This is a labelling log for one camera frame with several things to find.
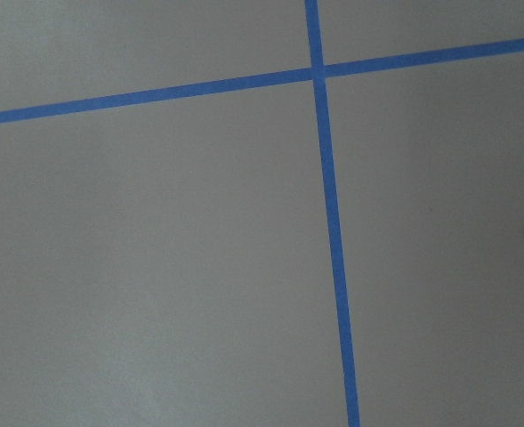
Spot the blue tape line lengthwise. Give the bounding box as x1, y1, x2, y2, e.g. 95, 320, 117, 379
304, 1, 361, 426

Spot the blue tape line crosswise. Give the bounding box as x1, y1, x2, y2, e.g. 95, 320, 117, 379
0, 38, 524, 124

